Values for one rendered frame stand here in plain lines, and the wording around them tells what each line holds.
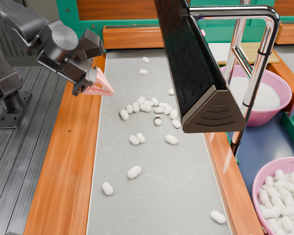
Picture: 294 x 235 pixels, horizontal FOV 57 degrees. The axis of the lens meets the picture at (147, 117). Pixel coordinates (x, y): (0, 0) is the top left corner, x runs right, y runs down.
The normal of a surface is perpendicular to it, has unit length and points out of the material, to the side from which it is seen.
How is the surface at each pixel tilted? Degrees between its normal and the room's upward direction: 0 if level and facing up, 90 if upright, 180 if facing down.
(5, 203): 0
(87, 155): 45
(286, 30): 90
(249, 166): 0
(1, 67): 82
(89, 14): 90
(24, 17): 20
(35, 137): 0
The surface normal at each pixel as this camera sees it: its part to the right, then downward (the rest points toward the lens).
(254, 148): 0.00, -0.75
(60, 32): 0.61, -0.24
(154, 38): 0.06, 0.66
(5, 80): 0.82, 0.26
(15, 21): 0.29, -0.58
